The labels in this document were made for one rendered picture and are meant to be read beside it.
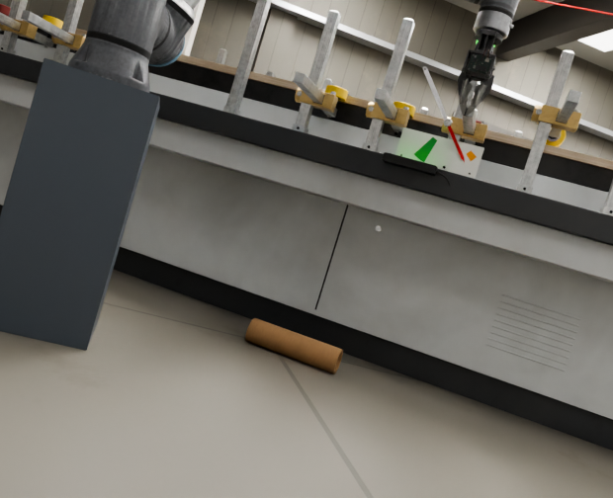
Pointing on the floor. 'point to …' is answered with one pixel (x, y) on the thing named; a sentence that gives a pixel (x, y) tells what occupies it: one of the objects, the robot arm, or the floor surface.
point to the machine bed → (369, 262)
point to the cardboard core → (294, 345)
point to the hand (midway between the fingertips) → (466, 112)
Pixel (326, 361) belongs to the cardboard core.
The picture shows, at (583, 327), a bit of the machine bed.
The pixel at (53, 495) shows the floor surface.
